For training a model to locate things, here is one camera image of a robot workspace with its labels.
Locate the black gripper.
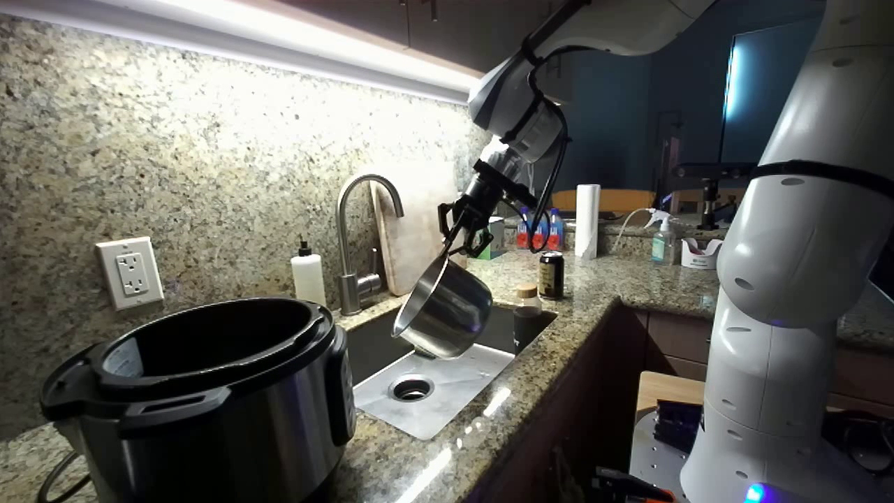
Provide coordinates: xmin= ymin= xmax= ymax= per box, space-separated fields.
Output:
xmin=440 ymin=162 xmax=538 ymax=247

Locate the metal pot bowl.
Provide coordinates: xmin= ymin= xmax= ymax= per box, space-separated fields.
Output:
xmin=391 ymin=255 xmax=493 ymax=357

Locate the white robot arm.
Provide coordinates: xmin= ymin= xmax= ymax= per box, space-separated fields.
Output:
xmin=440 ymin=0 xmax=894 ymax=503

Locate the stainless steel sink basin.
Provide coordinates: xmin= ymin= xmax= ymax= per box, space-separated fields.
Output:
xmin=346 ymin=304 xmax=554 ymax=438

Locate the black steel pressure cooker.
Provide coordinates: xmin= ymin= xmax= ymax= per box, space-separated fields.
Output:
xmin=40 ymin=300 xmax=355 ymax=503

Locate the wooden cutting board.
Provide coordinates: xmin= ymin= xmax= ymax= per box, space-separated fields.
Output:
xmin=370 ymin=185 xmax=441 ymax=297

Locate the white paper towel roll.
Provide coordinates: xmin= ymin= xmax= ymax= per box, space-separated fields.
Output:
xmin=575 ymin=185 xmax=602 ymax=259

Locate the curved steel faucet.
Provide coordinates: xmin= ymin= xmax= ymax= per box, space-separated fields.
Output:
xmin=334 ymin=170 xmax=409 ymax=317

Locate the white soap dispenser bottle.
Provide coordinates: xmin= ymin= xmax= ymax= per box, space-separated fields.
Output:
xmin=290 ymin=241 xmax=327 ymax=304

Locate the clear spray bottle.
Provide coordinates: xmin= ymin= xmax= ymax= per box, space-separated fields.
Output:
xmin=651 ymin=209 xmax=676 ymax=266

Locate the under-cabinet light strip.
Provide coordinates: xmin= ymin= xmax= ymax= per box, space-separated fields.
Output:
xmin=0 ymin=0 xmax=480 ymax=103

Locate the white wall outlet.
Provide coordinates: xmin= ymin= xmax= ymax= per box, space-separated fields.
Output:
xmin=98 ymin=238 xmax=166 ymax=310

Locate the black power cord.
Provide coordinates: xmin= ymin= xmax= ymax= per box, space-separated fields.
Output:
xmin=33 ymin=448 xmax=95 ymax=503

